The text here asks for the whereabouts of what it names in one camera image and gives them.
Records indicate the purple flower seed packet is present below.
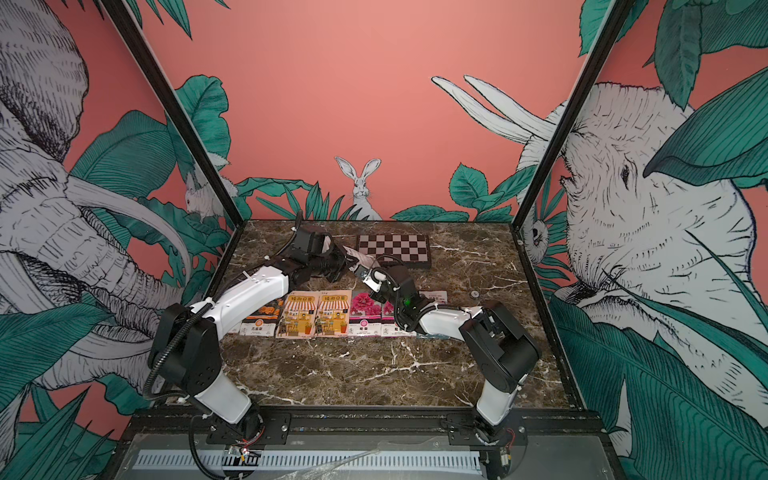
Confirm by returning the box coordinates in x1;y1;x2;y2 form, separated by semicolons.
344;246;379;280
421;291;448;304

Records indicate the pink flower seed packet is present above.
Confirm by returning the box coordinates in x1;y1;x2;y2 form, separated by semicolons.
347;290;382;337
381;302;416;338

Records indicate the purple flower seed packet front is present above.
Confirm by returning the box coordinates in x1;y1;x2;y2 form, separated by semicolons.
421;291;448;304

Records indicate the sunflower shop seed packet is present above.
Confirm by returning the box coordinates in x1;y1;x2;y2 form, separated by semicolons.
315;290;352;337
275;291;319;339

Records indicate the orange marigold seed packet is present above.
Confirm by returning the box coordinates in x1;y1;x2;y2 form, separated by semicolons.
239;299;284;337

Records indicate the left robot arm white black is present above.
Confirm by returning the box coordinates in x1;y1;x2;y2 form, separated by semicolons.
142;227;348;424

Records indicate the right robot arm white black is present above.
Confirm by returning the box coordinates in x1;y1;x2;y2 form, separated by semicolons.
353;264;541;429

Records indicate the checkered chess board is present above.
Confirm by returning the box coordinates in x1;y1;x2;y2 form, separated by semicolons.
356;233;432;269

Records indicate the clear plastic wrap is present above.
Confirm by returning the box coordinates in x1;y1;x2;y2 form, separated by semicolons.
279;447;412;480

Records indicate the white slotted vent strip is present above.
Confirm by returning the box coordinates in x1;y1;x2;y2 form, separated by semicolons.
131;449;484;474

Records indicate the black front mounting rail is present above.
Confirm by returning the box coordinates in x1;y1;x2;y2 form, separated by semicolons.
116;405;607;448

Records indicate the left black frame post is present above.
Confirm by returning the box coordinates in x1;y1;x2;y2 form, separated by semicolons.
101;0;244;228

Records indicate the black frame post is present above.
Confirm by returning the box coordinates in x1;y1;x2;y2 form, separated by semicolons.
511;0;634;233
101;0;244;228

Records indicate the right black frame post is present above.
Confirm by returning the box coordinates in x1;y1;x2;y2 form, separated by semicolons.
511;0;634;233

